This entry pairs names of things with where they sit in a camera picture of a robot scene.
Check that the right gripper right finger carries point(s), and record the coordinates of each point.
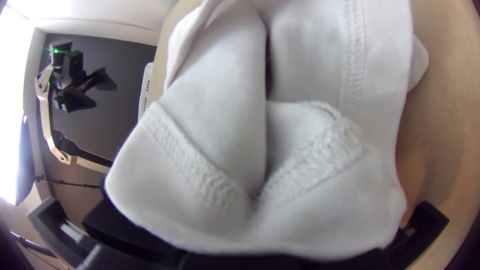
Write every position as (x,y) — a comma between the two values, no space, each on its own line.
(423,225)

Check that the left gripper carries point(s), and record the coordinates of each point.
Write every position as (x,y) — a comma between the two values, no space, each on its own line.
(73,71)

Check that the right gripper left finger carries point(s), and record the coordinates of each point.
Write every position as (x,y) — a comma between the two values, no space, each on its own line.
(112,232)

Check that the white t-shirt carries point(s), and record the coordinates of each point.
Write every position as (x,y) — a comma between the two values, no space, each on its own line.
(262,150)

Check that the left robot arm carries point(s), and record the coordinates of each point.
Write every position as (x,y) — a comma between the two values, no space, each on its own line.
(47,112)

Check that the white laundry basket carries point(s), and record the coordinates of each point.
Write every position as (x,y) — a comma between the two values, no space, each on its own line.
(145,93)

